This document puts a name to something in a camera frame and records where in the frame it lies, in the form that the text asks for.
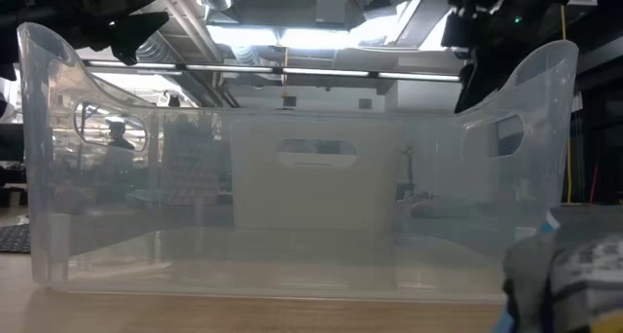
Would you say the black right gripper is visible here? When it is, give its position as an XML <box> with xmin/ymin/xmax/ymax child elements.
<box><xmin>440</xmin><ymin>0</ymin><xmax>578</xmax><ymax>115</ymax></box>

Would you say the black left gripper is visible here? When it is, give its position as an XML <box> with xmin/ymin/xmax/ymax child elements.
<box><xmin>0</xmin><ymin>0</ymin><xmax>170</xmax><ymax>81</ymax></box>

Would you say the grey blue granola bar wrapper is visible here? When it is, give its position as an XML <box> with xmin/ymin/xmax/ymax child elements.
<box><xmin>491</xmin><ymin>208</ymin><xmax>623</xmax><ymax>333</ymax></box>

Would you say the person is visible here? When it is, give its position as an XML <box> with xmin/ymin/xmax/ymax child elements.
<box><xmin>106</xmin><ymin>121</ymin><xmax>135</xmax><ymax>152</ymax></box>

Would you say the long ceiling light bar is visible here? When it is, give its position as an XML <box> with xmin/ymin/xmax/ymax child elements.
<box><xmin>85</xmin><ymin>59</ymin><xmax>461</xmax><ymax>84</ymax></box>

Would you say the grey ceiling box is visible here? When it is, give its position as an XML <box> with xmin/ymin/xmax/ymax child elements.
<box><xmin>314</xmin><ymin>0</ymin><xmax>348</xmax><ymax>25</ymax></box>

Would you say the black monitor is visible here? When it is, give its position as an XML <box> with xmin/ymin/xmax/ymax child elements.
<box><xmin>0</xmin><ymin>123</ymin><xmax>24</xmax><ymax>162</ymax></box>

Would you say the white plastic storage bin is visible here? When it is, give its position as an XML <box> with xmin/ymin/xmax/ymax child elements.
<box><xmin>229</xmin><ymin>116</ymin><xmax>405</xmax><ymax>232</ymax></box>

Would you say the clear plastic storage bin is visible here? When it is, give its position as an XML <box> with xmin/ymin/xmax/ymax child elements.
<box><xmin>17</xmin><ymin>20</ymin><xmax>580</xmax><ymax>305</ymax></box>

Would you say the dark patterned mat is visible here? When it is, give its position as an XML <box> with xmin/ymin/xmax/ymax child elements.
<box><xmin>0</xmin><ymin>223</ymin><xmax>31</xmax><ymax>255</ymax></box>

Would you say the yellow hanging cable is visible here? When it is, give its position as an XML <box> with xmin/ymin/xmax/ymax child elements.
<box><xmin>559</xmin><ymin>4</ymin><xmax>573</xmax><ymax>205</ymax></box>

